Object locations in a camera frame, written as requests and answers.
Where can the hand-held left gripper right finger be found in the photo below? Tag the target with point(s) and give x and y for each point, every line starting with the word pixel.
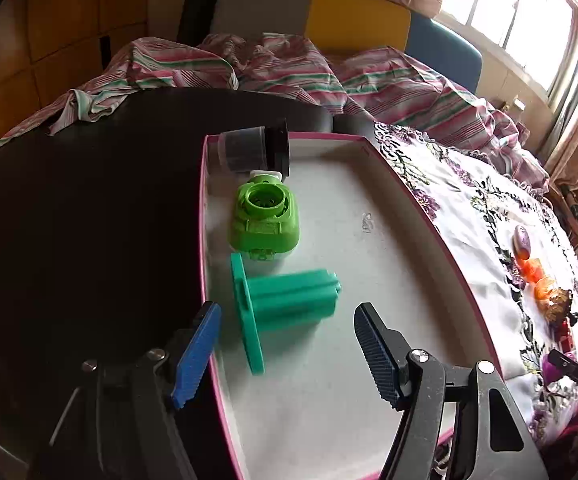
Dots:
pixel 378 355

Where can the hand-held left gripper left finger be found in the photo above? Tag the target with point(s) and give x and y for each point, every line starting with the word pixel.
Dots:
pixel 196 355

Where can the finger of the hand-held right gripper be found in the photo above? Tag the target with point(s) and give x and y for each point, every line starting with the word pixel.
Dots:
pixel 576 372

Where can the pink-rimmed white cardboard box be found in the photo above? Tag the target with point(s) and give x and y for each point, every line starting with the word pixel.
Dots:
pixel 369 280

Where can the teal plastic flanged holder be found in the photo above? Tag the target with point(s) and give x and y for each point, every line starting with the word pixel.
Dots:
pixel 289 300

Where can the red lipstick tube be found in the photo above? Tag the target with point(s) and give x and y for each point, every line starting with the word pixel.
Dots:
pixel 564 334

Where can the brown small ornament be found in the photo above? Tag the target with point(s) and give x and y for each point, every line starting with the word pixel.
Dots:
pixel 561 305

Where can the orange translucent small container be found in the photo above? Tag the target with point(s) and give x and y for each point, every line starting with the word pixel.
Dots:
pixel 545 290
pixel 531 269

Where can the small clear plastic piece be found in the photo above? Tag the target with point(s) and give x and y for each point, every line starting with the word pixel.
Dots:
pixel 367 222

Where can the purple oval case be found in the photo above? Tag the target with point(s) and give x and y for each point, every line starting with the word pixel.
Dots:
pixel 523 242

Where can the green round plastic device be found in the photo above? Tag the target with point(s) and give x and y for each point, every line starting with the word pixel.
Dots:
pixel 264 222

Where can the white purple-flowered embroidered tablecloth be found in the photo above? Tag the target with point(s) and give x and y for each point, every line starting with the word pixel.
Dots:
pixel 474 220

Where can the clear cup with black lid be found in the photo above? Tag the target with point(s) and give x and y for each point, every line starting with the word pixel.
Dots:
pixel 241 147

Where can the beige curtain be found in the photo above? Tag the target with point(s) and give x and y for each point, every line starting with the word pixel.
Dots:
pixel 576 105

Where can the pink green striped blanket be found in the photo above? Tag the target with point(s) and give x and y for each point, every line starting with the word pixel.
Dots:
pixel 369 85

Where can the blue pillow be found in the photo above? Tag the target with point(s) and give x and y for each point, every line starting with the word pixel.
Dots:
pixel 444 52

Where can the yellow pillow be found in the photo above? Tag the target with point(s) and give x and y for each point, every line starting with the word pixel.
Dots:
pixel 359 20

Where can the grey pillow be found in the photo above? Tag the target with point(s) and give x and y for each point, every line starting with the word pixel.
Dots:
pixel 264 10

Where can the black rolled mat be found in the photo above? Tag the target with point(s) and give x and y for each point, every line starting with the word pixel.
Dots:
pixel 201 0

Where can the window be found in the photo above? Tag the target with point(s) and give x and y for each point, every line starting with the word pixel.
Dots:
pixel 509 5

